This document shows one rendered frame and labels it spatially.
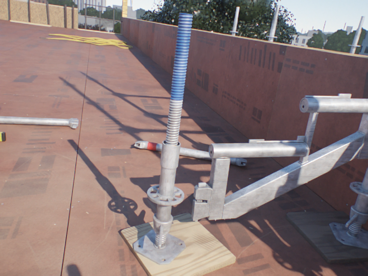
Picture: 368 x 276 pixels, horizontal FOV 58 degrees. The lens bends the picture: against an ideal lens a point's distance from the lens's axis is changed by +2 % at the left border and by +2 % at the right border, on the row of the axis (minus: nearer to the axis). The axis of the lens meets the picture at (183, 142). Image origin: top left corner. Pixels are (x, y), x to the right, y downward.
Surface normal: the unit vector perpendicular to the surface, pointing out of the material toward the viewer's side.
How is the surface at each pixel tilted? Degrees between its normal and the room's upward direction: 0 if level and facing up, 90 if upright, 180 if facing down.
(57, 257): 0
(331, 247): 0
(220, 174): 90
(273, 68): 90
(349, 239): 0
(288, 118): 90
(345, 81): 90
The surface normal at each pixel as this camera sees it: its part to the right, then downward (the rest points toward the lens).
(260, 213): 0.12, -0.94
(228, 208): 0.25, 0.36
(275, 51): -0.96, -0.03
